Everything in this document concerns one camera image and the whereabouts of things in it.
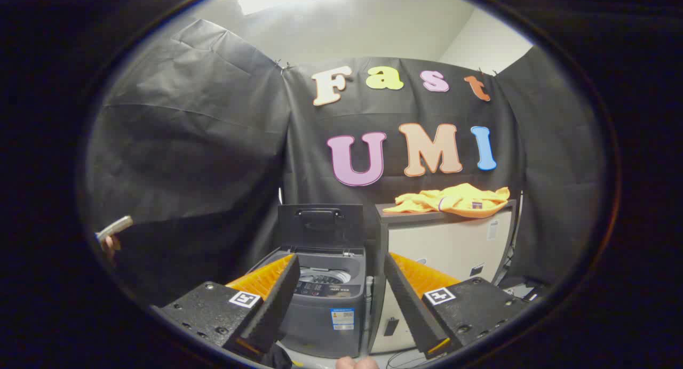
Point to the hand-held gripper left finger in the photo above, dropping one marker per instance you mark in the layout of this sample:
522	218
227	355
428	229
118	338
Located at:
275	305

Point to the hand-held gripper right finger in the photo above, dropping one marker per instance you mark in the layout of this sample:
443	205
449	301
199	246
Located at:
411	305

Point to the grey washing machine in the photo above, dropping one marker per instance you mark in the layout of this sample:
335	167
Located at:
331	310

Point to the yellow orange polo shirt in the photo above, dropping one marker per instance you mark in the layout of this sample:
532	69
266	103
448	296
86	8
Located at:
459	201

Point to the black backdrop cloth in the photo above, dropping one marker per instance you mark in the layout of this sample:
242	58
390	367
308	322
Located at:
213	145

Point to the silver flat device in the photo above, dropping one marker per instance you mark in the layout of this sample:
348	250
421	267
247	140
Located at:
114	227

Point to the white cabinet with grey top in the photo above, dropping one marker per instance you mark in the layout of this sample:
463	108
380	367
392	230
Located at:
448	246

